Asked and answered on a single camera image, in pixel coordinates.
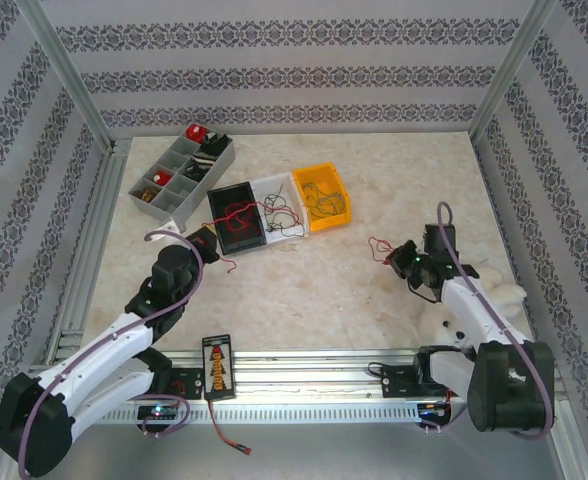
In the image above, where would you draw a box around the thin black cable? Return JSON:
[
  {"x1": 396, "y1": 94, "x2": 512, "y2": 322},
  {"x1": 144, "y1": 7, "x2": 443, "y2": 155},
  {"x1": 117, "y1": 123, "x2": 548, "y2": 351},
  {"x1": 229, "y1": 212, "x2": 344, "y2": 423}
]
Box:
[
  {"x1": 273, "y1": 199, "x2": 308, "y2": 235},
  {"x1": 262, "y1": 183, "x2": 295, "y2": 234}
]

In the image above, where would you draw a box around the black plastic bin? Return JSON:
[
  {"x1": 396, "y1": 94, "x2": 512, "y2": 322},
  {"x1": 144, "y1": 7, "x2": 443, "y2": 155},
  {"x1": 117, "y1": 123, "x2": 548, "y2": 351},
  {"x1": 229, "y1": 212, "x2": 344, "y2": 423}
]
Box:
[{"x1": 206, "y1": 181, "x2": 268, "y2": 257}]

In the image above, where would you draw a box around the grey compartment organizer tray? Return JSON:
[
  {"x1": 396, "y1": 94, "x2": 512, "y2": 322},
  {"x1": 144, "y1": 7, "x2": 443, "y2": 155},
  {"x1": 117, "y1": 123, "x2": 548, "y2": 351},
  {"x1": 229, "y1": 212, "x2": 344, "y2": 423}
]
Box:
[{"x1": 128, "y1": 130, "x2": 238, "y2": 230}]

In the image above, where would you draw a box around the black white striped part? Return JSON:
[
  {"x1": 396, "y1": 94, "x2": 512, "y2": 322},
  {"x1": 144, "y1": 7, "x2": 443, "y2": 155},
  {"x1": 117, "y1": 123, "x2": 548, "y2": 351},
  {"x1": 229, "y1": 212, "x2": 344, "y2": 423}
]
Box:
[{"x1": 182, "y1": 152, "x2": 218, "y2": 180}]

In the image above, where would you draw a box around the white plush toy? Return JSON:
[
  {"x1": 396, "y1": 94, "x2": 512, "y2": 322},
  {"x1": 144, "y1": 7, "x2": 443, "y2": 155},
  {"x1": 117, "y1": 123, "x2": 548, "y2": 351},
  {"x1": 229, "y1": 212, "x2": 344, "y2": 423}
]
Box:
[{"x1": 418, "y1": 267, "x2": 528, "y2": 351}]

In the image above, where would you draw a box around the white plastic bin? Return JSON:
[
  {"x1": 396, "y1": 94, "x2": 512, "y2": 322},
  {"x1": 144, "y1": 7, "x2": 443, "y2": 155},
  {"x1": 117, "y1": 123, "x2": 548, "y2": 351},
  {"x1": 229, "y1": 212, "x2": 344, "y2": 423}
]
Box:
[{"x1": 251, "y1": 172, "x2": 309, "y2": 245}]

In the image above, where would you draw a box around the yellow plastic bin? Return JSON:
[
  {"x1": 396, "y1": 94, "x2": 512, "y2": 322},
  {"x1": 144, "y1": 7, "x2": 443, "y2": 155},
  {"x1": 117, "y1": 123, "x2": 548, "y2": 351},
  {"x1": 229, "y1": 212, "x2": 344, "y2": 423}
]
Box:
[{"x1": 292, "y1": 161, "x2": 354, "y2": 233}]

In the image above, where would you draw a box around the black clip part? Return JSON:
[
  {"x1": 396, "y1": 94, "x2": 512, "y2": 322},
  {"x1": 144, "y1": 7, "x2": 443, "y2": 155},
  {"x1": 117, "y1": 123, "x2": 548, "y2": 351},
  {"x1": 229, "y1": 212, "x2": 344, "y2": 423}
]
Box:
[{"x1": 197, "y1": 131, "x2": 228, "y2": 155}]

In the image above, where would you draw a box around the black device with orange print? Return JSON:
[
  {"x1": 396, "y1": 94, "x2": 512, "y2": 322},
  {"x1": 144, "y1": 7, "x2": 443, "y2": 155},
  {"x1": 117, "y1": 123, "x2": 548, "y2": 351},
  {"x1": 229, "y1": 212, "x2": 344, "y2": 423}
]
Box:
[{"x1": 201, "y1": 333, "x2": 238, "y2": 401}]

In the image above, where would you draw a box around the red black lead with plug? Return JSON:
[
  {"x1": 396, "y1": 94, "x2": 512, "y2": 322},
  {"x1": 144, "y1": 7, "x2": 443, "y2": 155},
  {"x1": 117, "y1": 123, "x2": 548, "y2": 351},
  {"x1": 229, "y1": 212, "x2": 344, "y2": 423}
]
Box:
[{"x1": 208, "y1": 397, "x2": 254, "y2": 457}]

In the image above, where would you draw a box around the perforated metal strip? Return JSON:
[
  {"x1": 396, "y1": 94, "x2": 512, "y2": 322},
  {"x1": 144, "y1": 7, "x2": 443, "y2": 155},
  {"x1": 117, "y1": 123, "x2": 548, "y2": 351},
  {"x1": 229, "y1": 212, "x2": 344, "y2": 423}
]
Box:
[{"x1": 38, "y1": 403, "x2": 423, "y2": 426}]

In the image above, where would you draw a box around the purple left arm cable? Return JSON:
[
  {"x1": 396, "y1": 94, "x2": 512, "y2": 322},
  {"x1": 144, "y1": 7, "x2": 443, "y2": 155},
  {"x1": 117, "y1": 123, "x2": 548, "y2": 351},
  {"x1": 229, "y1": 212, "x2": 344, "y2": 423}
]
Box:
[{"x1": 17, "y1": 229, "x2": 206, "y2": 477}]

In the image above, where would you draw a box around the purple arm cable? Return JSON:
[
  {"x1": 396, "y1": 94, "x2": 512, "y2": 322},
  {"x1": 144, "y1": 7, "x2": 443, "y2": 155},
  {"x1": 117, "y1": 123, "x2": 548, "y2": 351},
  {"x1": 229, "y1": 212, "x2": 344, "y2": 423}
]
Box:
[
  {"x1": 436, "y1": 200, "x2": 558, "y2": 440},
  {"x1": 17, "y1": 229, "x2": 206, "y2": 477}
]

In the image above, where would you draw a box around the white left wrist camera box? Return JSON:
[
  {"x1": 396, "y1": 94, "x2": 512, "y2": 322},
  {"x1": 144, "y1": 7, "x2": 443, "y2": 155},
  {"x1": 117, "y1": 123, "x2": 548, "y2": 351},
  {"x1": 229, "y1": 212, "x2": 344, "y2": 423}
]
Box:
[{"x1": 145, "y1": 218, "x2": 183, "y2": 246}]

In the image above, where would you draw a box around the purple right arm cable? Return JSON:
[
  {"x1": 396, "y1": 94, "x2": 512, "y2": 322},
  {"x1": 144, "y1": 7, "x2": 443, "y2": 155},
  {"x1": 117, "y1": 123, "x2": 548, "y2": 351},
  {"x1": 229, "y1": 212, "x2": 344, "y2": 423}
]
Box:
[{"x1": 436, "y1": 200, "x2": 558, "y2": 440}]

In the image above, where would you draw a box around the aluminium side rail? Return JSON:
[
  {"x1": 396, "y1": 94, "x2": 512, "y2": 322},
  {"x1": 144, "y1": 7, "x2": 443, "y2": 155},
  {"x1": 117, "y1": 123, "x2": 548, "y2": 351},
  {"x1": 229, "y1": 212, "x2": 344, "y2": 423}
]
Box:
[{"x1": 43, "y1": 141, "x2": 134, "y2": 366}]

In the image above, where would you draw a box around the thin green cable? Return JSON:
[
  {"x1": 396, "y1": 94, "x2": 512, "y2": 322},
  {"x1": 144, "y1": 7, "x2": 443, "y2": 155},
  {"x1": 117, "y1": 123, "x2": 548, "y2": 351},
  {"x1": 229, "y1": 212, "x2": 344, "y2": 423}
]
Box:
[{"x1": 302, "y1": 180, "x2": 352, "y2": 218}]

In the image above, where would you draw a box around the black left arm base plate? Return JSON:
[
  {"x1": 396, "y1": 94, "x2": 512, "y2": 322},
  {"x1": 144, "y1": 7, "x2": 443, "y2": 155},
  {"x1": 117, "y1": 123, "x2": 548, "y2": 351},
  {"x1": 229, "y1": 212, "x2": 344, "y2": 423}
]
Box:
[{"x1": 113, "y1": 367, "x2": 205, "y2": 401}]

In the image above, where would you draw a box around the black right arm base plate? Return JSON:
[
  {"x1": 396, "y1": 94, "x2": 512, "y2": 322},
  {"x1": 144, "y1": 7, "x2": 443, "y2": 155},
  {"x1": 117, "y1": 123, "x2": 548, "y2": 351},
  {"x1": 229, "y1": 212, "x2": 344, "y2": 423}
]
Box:
[{"x1": 381, "y1": 362, "x2": 450, "y2": 400}]

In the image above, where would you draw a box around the aluminium front rail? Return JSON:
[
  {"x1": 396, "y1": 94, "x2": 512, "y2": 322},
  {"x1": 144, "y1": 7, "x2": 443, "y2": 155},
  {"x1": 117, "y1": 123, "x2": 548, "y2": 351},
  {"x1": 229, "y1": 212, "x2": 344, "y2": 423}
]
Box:
[{"x1": 21, "y1": 348, "x2": 565, "y2": 404}]

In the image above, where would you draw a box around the aluminium frame post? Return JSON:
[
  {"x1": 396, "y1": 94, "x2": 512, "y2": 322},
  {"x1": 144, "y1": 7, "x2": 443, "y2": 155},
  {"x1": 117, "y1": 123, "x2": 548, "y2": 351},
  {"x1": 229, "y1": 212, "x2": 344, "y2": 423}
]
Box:
[
  {"x1": 15, "y1": 0, "x2": 118, "y2": 151},
  {"x1": 466, "y1": 0, "x2": 560, "y2": 139}
]

